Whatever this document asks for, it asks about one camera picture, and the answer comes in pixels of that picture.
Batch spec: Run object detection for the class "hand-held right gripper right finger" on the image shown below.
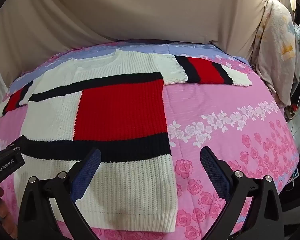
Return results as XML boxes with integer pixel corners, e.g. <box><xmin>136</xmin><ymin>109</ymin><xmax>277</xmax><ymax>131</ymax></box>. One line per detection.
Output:
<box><xmin>200</xmin><ymin>146</ymin><xmax>290</xmax><ymax>240</ymax></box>

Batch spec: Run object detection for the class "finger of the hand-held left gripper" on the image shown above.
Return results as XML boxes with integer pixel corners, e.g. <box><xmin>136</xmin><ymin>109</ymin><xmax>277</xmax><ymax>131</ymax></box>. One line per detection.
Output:
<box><xmin>0</xmin><ymin>135</ymin><xmax>24</xmax><ymax>158</ymax></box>

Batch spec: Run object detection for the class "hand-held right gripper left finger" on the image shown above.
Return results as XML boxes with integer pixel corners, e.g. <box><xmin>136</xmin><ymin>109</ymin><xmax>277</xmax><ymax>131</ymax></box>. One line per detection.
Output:
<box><xmin>17</xmin><ymin>148</ymin><xmax>102</xmax><ymax>240</ymax></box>

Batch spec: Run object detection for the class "white red black knit sweater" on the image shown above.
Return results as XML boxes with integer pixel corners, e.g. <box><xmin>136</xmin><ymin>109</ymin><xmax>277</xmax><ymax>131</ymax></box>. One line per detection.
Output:
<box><xmin>0</xmin><ymin>48</ymin><xmax>253</xmax><ymax>234</ymax></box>

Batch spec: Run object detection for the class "pink floral blanket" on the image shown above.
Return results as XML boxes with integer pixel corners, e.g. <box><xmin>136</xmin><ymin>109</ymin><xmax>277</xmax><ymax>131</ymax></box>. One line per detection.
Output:
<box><xmin>0</xmin><ymin>39</ymin><xmax>300</xmax><ymax>240</ymax></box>

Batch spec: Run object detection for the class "floral patterned pillow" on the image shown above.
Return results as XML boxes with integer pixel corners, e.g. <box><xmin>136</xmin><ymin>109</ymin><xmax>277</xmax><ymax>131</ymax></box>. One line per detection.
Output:
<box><xmin>250</xmin><ymin>0</ymin><xmax>298</xmax><ymax>108</ymax></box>

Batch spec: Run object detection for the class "beige pillow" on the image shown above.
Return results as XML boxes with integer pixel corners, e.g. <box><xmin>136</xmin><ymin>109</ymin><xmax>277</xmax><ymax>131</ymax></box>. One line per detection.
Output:
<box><xmin>0</xmin><ymin>0</ymin><xmax>293</xmax><ymax>100</ymax></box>

